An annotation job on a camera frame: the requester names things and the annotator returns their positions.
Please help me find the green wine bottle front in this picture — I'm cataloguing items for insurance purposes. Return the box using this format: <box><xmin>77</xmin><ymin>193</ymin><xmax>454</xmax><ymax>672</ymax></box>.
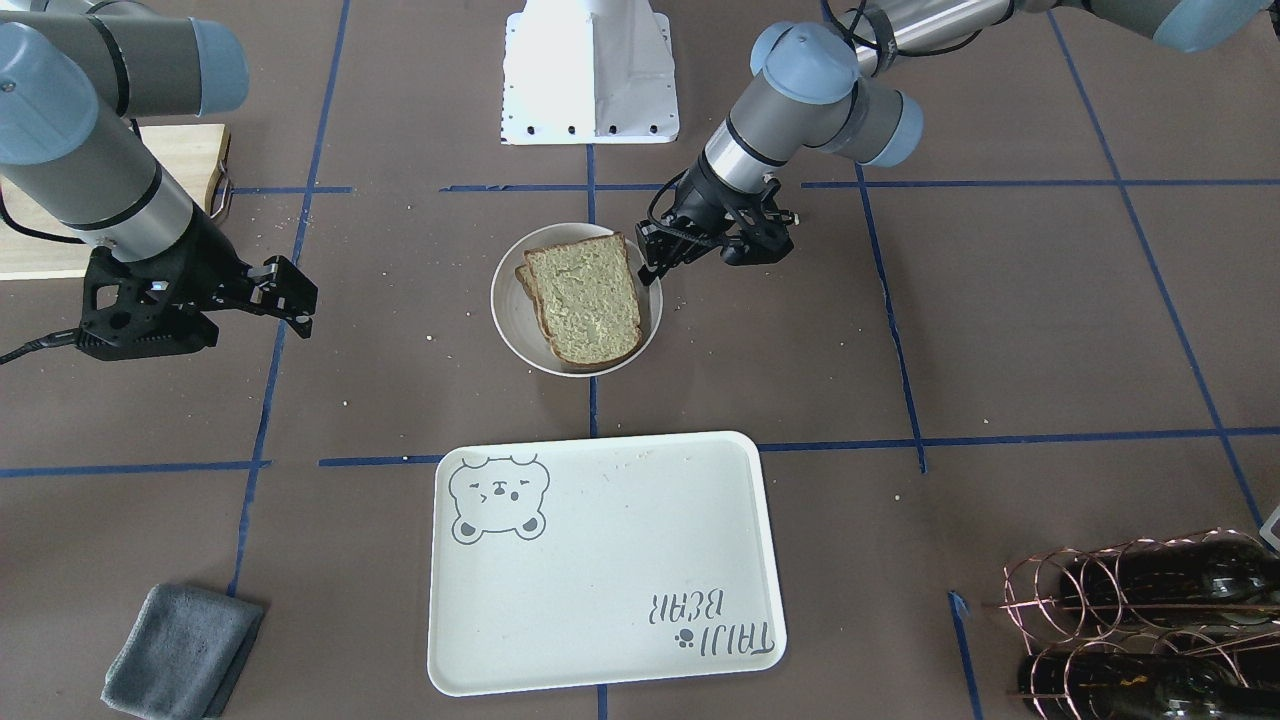
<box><xmin>1018</xmin><ymin>651</ymin><xmax>1279</xmax><ymax>719</ymax></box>

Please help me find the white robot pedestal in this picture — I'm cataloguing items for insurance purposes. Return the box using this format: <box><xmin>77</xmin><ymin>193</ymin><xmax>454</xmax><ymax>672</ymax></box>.
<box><xmin>500</xmin><ymin>1</ymin><xmax>681</xmax><ymax>146</ymax></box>

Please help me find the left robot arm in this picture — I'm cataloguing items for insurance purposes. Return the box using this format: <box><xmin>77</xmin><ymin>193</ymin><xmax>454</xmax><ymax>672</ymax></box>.
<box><xmin>636</xmin><ymin>1</ymin><xmax>1053</xmax><ymax>286</ymax></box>

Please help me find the green wine bottle middle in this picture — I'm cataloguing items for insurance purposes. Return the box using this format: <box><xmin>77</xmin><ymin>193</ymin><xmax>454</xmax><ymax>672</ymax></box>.
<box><xmin>1059</xmin><ymin>537</ymin><xmax>1279</xmax><ymax>629</ymax></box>

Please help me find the copper wire bottle rack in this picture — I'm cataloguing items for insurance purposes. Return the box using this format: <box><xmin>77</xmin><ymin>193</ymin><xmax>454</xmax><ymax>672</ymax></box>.
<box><xmin>998</xmin><ymin>529</ymin><xmax>1279</xmax><ymax>719</ymax></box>

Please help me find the white round plate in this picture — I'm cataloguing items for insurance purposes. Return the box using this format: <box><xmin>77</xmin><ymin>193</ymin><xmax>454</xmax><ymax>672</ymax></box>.
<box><xmin>490</xmin><ymin>222</ymin><xmax>664</xmax><ymax>378</ymax></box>

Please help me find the bread slice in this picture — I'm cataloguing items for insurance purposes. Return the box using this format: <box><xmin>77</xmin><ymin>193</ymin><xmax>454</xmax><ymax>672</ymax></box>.
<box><xmin>524</xmin><ymin>232</ymin><xmax>640</xmax><ymax>363</ymax></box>
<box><xmin>515</xmin><ymin>264</ymin><xmax>644</xmax><ymax>372</ymax></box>

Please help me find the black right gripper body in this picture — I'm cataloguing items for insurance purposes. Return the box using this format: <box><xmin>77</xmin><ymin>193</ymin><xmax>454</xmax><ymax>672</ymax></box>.
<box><xmin>76</xmin><ymin>208</ymin><xmax>262</xmax><ymax>361</ymax></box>

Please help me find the wooden cutting board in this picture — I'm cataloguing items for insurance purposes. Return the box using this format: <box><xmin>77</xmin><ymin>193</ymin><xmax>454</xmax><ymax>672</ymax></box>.
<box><xmin>1</xmin><ymin>123</ymin><xmax>230</xmax><ymax>281</ymax></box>

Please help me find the grey folded cloth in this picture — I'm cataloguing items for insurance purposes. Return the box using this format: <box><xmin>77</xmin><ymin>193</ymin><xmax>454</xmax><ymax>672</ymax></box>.
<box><xmin>100</xmin><ymin>583</ymin><xmax>265</xmax><ymax>719</ymax></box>

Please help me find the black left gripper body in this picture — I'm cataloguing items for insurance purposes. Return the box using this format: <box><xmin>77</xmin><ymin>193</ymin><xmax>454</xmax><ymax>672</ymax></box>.
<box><xmin>648</xmin><ymin>158</ymin><xmax>799</xmax><ymax>266</ymax></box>

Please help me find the white bear tray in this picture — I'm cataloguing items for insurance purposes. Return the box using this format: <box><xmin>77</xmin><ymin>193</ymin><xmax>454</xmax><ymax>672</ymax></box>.
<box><xmin>426</xmin><ymin>430</ymin><xmax>788</xmax><ymax>697</ymax></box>

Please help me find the green wine bottle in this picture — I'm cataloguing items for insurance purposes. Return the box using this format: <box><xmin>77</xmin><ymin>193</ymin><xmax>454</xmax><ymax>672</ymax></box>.
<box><xmin>1059</xmin><ymin>537</ymin><xmax>1279</xmax><ymax>629</ymax></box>
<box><xmin>1018</xmin><ymin>651</ymin><xmax>1279</xmax><ymax>719</ymax></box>

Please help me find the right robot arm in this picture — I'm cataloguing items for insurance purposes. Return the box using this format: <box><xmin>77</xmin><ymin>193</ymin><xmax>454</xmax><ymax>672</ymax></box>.
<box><xmin>1</xmin><ymin>1</ymin><xmax>317</xmax><ymax>363</ymax></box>

